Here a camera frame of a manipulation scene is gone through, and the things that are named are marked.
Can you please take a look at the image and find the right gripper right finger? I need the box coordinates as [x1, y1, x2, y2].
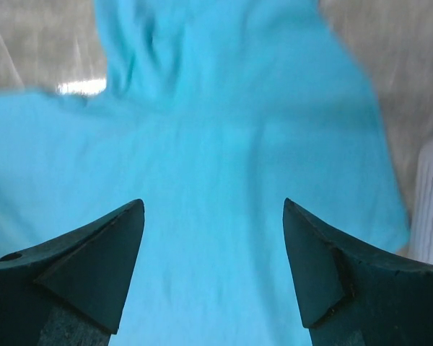
[283, 200, 433, 345]

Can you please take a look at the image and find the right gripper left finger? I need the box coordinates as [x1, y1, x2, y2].
[0, 199, 144, 345]

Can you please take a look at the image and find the turquoise t-shirt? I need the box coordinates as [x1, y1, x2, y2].
[0, 1, 408, 345]

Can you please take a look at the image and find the white plastic basket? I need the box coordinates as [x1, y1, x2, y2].
[408, 139, 433, 265]

